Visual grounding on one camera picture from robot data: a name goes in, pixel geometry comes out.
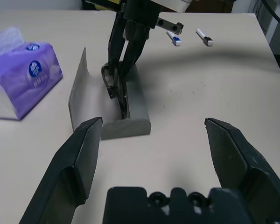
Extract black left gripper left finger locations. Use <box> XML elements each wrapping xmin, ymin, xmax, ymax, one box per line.
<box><xmin>18</xmin><ymin>117</ymin><xmax>103</xmax><ymax>224</ymax></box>

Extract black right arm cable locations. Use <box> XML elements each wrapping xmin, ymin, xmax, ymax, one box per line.
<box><xmin>260</xmin><ymin>0</ymin><xmax>280</xmax><ymax>27</ymax></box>

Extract purple tissue box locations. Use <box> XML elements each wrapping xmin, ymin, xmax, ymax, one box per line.
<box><xmin>0</xmin><ymin>25</ymin><xmax>64</xmax><ymax>122</ymax></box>

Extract white marker blue cap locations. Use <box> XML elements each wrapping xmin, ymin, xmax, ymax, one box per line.
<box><xmin>166</xmin><ymin>31</ymin><xmax>182</xmax><ymax>47</ymax></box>

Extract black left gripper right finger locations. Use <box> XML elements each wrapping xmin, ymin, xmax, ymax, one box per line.
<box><xmin>203</xmin><ymin>117</ymin><xmax>280</xmax><ymax>224</ymax></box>

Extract black sunglasses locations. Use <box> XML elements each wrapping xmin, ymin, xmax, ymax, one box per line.
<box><xmin>100</xmin><ymin>61</ymin><xmax>129</xmax><ymax>120</ymax></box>

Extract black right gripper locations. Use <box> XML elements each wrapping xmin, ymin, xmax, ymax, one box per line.
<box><xmin>107</xmin><ymin>0</ymin><xmax>184</xmax><ymax>77</ymax></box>

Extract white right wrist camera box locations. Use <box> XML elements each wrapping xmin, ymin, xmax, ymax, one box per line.
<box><xmin>151</xmin><ymin>0</ymin><xmax>193</xmax><ymax>13</ymax></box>

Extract white marker black cap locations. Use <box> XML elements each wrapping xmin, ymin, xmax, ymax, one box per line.
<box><xmin>196</xmin><ymin>28</ymin><xmax>214</xmax><ymax>47</ymax></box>

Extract grey glasses case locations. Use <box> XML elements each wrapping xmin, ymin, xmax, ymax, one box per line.
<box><xmin>67</xmin><ymin>46</ymin><xmax>153</xmax><ymax>141</ymax></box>

